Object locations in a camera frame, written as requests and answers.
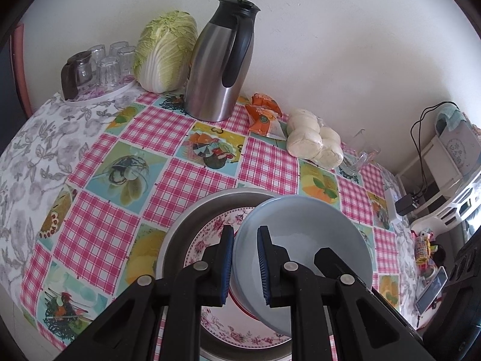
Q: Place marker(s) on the napa cabbage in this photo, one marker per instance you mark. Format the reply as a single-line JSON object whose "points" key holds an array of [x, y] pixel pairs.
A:
{"points": [[161, 52]]}

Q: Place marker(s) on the teal cloth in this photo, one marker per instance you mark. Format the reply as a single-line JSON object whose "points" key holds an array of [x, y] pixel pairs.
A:
{"points": [[451, 116]]}

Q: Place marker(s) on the white cutout shelf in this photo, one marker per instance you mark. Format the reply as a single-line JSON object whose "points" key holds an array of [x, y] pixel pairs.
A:
{"points": [[451, 210]]}

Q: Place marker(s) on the white bowl with red rim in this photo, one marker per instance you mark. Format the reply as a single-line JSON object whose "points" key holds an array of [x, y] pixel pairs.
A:
{"points": [[308, 225]]}

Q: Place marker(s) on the stainless steel thermos jug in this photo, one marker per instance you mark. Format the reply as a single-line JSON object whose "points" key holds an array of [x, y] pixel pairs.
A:
{"points": [[210, 71]]}

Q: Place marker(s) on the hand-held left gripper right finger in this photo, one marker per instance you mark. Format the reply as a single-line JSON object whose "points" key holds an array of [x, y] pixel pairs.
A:
{"points": [[265, 270]]}

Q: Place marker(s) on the bag of steamed buns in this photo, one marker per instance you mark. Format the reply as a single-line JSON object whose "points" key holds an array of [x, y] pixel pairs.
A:
{"points": [[312, 143]]}

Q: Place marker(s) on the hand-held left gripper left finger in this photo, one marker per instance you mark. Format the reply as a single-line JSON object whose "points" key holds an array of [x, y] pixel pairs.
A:
{"points": [[225, 270]]}

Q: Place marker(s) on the white printed card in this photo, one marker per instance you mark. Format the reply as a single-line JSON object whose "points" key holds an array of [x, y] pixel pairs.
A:
{"points": [[458, 143]]}

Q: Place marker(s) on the pink checked tablecloth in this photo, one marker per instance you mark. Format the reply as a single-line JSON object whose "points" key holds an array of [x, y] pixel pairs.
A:
{"points": [[161, 180]]}

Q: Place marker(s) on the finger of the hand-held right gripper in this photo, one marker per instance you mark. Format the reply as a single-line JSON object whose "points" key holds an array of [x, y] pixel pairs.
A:
{"points": [[330, 263]]}

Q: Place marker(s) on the white wooden rack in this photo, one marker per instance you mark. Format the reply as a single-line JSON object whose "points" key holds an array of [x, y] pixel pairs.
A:
{"points": [[432, 165]]}

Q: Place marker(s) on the colourful candy packs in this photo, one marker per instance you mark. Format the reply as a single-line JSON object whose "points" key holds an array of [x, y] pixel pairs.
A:
{"points": [[422, 250]]}

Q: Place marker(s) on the black charger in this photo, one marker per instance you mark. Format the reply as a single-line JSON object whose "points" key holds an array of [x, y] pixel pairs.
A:
{"points": [[406, 205]]}

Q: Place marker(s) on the pink floral round plate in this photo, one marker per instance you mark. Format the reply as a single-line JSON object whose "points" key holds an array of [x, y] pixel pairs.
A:
{"points": [[233, 331]]}

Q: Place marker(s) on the smartphone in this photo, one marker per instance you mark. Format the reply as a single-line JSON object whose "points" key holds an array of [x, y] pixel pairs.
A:
{"points": [[432, 289]]}

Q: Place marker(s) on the glass teapot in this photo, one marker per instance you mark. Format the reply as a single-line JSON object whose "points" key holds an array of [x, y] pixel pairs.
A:
{"points": [[80, 71]]}

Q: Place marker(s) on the clear drinking glass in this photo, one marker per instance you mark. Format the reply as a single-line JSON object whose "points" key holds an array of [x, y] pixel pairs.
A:
{"points": [[97, 53], [107, 73], [127, 64], [119, 48]]}

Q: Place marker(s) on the orange snack packet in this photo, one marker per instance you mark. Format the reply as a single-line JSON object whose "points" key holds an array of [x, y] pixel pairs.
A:
{"points": [[263, 118]]}

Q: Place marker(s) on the glass beer mug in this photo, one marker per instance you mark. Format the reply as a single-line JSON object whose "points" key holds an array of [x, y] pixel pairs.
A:
{"points": [[357, 161]]}

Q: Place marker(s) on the white oval tray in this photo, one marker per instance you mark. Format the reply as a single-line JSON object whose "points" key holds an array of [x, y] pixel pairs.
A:
{"points": [[112, 92]]}

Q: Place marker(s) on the stainless steel plate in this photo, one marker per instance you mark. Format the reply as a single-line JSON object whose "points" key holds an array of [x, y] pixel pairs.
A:
{"points": [[180, 225]]}

